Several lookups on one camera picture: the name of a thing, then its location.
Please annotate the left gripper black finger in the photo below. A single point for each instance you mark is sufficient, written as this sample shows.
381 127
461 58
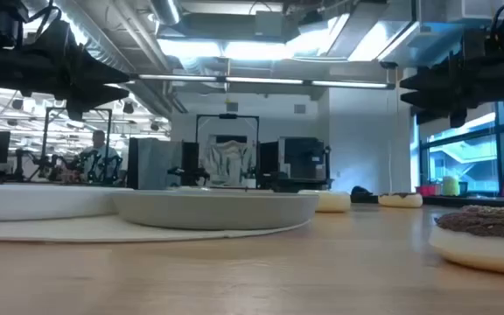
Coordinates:
94 98
103 78

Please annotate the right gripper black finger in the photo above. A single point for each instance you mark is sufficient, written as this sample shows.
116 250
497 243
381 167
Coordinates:
440 105
444 76

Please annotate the black background machine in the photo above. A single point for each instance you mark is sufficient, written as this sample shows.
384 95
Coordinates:
300 157

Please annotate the grey cabinet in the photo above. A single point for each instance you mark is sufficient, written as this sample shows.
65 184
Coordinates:
156 164

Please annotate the black frame clamp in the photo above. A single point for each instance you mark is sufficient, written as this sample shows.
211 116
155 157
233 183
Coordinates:
362 194

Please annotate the black background robot arm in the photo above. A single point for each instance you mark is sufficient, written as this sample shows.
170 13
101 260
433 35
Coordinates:
191 173
103 168

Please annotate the large white round plate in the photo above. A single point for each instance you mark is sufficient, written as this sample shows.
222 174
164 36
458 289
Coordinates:
59 229

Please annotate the pink container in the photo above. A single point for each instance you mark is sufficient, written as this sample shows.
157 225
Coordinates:
427 190

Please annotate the person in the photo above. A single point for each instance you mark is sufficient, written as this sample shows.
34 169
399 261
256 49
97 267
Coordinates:
99 151

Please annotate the hanging pale cloth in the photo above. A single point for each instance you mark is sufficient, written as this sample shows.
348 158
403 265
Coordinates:
228 164

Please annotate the small chocolate donut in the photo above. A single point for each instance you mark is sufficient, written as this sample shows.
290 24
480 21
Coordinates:
484 247

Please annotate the ceiling light strip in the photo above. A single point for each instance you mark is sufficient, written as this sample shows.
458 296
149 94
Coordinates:
177 77
349 84
264 81

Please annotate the white glazed donut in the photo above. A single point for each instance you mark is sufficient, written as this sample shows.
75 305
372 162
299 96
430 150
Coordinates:
334 202

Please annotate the yellow-green container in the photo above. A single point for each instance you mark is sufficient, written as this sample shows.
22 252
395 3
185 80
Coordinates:
451 186

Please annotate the grey plate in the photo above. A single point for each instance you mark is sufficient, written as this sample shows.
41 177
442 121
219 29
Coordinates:
212 212

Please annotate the small brown sprinkled donut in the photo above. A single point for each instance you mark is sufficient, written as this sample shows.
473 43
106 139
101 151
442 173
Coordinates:
492 210

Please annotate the chocolate donut with white drizzle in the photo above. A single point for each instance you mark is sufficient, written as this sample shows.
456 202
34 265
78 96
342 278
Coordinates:
401 201

